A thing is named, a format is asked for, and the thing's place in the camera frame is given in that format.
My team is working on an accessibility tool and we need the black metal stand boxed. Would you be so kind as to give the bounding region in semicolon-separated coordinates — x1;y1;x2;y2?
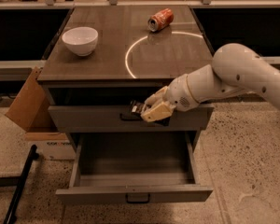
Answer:
0;145;39;224

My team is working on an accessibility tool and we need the orange soda can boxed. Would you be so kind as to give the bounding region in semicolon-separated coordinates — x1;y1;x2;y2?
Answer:
147;8;174;32

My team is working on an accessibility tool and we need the white ceramic bowl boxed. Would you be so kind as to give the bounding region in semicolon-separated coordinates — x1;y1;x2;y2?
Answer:
62;27;98;56

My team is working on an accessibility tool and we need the grey open bottom drawer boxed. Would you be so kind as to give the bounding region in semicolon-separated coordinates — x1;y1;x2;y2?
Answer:
56;132;213;205

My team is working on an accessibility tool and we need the grey drawer cabinet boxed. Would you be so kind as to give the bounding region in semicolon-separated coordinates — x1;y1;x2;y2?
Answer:
38;6;212;144

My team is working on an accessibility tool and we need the grey middle drawer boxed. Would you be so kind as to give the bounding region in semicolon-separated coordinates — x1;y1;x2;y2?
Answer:
49;105;214;133

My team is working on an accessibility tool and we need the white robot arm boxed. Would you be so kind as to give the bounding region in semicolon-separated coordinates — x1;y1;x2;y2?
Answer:
141;43;280;122

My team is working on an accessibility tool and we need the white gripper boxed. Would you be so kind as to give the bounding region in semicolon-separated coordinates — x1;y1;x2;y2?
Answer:
141;75;199;122

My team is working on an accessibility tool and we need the brown cardboard box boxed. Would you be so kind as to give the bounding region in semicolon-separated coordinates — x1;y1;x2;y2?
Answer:
6;67;76;160

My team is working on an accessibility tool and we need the dark chocolate bar wrapper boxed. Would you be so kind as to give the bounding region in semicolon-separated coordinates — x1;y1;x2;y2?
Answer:
131;100;147;116

